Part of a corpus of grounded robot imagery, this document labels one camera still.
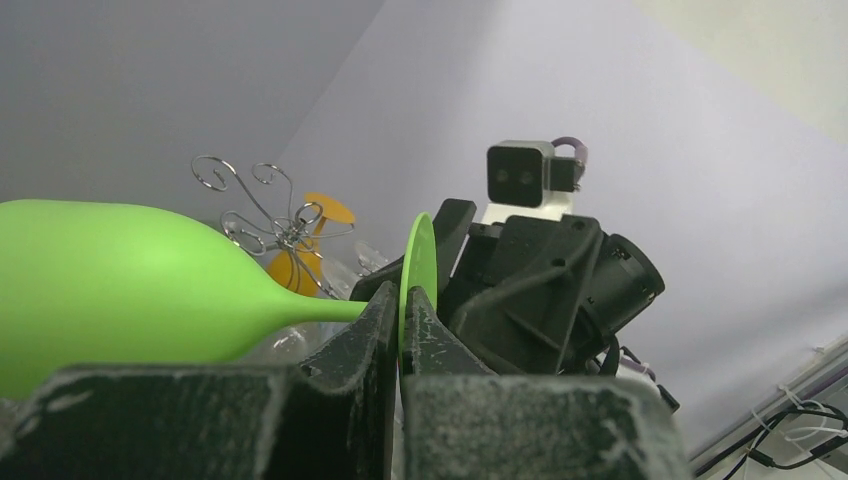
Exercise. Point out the chrome wine glass rack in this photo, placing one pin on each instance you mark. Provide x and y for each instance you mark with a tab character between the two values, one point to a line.
256	238

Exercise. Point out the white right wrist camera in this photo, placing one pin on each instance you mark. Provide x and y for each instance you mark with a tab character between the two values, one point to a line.
535	179

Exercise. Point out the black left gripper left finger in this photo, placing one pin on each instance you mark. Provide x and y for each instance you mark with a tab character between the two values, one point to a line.
327	417

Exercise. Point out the orange plastic goblet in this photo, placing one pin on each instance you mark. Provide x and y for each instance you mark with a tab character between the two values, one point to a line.
298	264

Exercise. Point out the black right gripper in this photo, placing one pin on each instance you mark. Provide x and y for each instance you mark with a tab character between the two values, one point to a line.
532	296

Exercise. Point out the clear plastic wine glass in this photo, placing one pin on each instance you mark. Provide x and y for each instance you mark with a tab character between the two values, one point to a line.
339	279

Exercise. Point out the green plastic goblet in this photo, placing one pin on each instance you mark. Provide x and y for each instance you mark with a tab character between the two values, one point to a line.
87	282

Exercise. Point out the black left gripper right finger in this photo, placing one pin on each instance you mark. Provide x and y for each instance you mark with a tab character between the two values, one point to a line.
463	421

